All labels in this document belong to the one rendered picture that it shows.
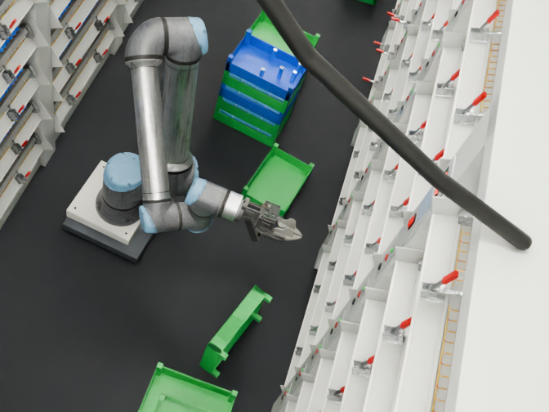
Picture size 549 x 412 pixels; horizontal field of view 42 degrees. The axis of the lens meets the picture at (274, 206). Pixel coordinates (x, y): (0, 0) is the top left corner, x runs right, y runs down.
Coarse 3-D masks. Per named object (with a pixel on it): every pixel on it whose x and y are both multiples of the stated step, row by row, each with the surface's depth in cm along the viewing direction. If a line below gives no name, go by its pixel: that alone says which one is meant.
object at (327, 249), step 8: (328, 248) 283; (328, 256) 284; (320, 264) 283; (320, 272) 280; (320, 280) 278; (312, 296) 274; (312, 304) 272; (312, 312) 270; (304, 320) 268; (304, 328) 266; (304, 336) 264; (296, 352) 259; (296, 360) 258; (288, 376) 255
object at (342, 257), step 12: (360, 192) 250; (360, 204) 253; (348, 228) 248; (348, 252) 241; (336, 264) 239; (336, 276) 236; (336, 288) 233; (324, 312) 228; (324, 324) 226; (312, 348) 218
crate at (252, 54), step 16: (240, 48) 310; (256, 48) 312; (272, 48) 310; (240, 64) 306; (256, 64) 308; (272, 64) 310; (288, 64) 312; (256, 80) 299; (272, 80) 305; (288, 80) 307; (288, 96) 298
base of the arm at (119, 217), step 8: (96, 200) 276; (104, 200) 270; (96, 208) 276; (104, 208) 273; (112, 208) 270; (128, 208) 270; (136, 208) 275; (104, 216) 274; (112, 216) 273; (120, 216) 273; (128, 216) 275; (136, 216) 277; (112, 224) 276; (120, 224) 275; (128, 224) 277
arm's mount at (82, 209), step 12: (96, 168) 287; (96, 180) 284; (84, 192) 280; (96, 192) 282; (72, 204) 276; (84, 204) 278; (72, 216) 277; (84, 216) 275; (96, 216) 277; (96, 228) 277; (108, 228) 275; (120, 228) 276; (132, 228) 278; (120, 240) 277
